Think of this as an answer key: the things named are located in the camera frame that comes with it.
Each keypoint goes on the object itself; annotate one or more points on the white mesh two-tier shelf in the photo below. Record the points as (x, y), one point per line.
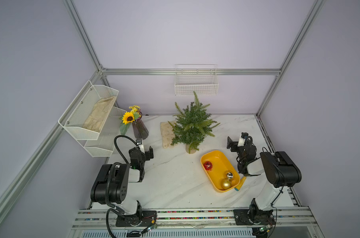
(97, 144)

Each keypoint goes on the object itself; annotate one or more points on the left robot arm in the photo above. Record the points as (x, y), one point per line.
(110, 188)

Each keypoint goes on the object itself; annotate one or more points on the white wire wall basket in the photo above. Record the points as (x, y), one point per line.
(198, 78)

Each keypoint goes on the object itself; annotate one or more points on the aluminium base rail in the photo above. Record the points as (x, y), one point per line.
(286, 222)

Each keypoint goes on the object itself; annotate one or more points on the yellow plastic tray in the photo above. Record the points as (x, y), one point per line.
(221, 165)

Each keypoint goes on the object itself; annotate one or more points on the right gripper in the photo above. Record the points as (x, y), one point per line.
(235, 146)

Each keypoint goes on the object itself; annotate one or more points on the beige cloth on table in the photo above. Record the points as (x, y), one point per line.
(167, 135)

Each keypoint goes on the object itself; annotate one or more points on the dark glass vase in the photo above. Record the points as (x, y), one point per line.
(140, 130)

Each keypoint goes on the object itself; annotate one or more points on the sunflower bouquet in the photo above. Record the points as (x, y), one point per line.
(129, 118)

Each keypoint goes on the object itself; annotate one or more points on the gold ornament ball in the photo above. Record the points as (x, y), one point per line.
(225, 184)

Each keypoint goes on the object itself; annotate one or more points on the blue yellow toy rake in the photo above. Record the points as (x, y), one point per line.
(240, 184)

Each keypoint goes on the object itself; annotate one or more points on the small green christmas tree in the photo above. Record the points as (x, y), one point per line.
(192, 125)

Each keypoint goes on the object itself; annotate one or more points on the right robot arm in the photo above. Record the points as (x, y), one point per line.
(280, 171)

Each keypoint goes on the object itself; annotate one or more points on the beige cloth in shelf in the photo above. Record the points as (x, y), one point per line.
(99, 114)

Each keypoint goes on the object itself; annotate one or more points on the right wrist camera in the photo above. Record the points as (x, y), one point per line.
(242, 139)

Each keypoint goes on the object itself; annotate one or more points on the red faceted ornament ball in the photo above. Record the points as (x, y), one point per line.
(208, 166)

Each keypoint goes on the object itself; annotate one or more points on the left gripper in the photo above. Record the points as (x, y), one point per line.
(147, 153)

